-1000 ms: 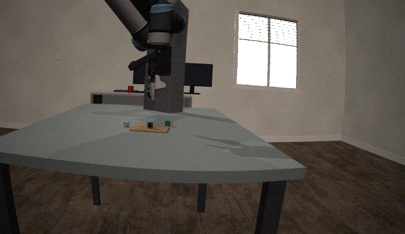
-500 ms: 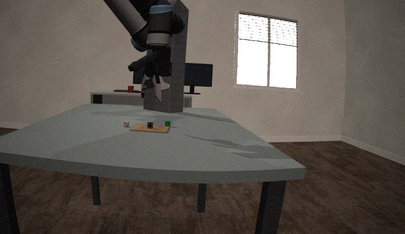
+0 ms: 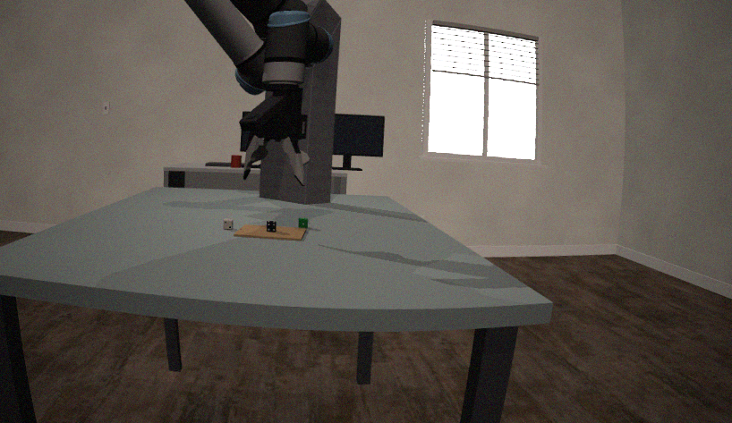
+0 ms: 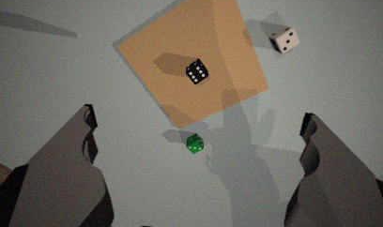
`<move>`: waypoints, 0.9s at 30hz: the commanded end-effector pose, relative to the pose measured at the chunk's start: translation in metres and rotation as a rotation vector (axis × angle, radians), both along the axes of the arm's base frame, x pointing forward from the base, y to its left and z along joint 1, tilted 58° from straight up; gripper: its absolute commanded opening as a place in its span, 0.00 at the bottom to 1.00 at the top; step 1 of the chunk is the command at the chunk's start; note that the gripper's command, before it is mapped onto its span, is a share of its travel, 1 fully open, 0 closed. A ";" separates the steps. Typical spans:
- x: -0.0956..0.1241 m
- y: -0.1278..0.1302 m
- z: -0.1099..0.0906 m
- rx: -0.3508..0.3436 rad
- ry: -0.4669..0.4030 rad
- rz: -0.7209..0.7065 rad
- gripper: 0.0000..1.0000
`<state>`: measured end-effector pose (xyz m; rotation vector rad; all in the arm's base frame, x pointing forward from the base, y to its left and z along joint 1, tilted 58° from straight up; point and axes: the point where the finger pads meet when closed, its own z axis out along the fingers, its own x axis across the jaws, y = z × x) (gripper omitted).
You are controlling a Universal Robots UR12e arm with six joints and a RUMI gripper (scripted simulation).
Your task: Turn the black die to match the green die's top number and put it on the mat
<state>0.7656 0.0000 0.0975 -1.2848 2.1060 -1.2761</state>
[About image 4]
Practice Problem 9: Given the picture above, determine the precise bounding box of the green die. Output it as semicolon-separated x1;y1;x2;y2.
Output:
186;133;204;154

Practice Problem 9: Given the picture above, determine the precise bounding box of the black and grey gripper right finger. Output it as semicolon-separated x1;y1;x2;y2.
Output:
283;113;383;227

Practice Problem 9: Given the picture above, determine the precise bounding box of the white die with black pips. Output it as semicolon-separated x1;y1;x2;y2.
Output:
269;26;299;54

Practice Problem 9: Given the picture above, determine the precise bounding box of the orange flat mat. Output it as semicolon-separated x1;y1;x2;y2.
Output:
117;0;269;129

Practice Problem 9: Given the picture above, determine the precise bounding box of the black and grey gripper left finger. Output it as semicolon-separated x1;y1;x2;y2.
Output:
0;104;115;227

